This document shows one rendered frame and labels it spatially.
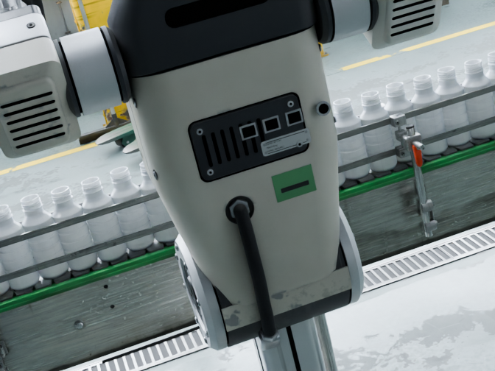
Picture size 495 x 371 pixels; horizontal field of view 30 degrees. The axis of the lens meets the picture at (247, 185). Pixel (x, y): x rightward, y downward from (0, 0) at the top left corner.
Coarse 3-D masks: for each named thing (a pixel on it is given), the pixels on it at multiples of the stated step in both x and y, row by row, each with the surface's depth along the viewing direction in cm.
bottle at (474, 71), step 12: (468, 60) 194; (480, 60) 193; (468, 72) 193; (480, 72) 192; (468, 84) 193; (480, 84) 192; (480, 96) 193; (492, 96) 195; (468, 108) 195; (480, 108) 194; (492, 108) 195; (468, 120) 197; (480, 120) 195; (480, 132) 196; (492, 132) 196
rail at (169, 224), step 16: (464, 96) 191; (416, 112) 189; (368, 128) 187; (464, 128) 193; (368, 160) 190; (112, 208) 178; (64, 224) 176; (16, 240) 175; (112, 240) 180; (128, 240) 181; (64, 256) 178; (80, 256) 179; (16, 272) 177
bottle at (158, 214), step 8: (144, 168) 179; (144, 176) 180; (144, 184) 181; (152, 184) 180; (144, 192) 180; (152, 192) 180; (152, 200) 180; (160, 200) 180; (152, 208) 181; (160, 208) 181; (152, 216) 182; (160, 216) 182; (168, 216) 182; (152, 224) 183; (160, 224) 182; (160, 232) 183; (168, 232) 183; (176, 232) 184; (160, 240) 184; (168, 240) 184
